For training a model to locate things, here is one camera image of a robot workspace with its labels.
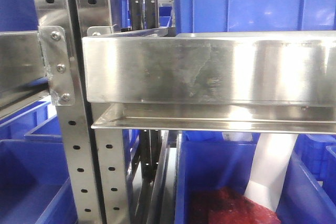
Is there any steel corner bracket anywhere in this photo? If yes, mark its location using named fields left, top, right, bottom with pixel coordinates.
left=38, top=26, right=75, bottom=106

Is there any steel label ledge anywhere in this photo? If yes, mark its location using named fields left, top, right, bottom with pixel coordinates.
left=91, top=103, right=335, bottom=134

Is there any adjacent steel shelf rail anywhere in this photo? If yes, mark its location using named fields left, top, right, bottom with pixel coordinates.
left=1, top=31, right=49, bottom=118

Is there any large blue bin on shelf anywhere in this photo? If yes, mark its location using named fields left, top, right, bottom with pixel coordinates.
left=174, top=0, right=335, bottom=33

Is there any blue bin with red bag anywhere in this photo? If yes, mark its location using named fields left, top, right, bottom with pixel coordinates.
left=174, top=132, right=335, bottom=223

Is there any steel shelf upright post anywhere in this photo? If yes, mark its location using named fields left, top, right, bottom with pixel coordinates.
left=34, top=0, right=132, bottom=223

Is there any blue bin lower left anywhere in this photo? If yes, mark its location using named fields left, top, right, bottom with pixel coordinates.
left=1, top=140, right=77, bottom=223

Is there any steel shelf front rail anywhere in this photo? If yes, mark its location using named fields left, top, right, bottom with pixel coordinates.
left=82, top=31, right=335, bottom=107

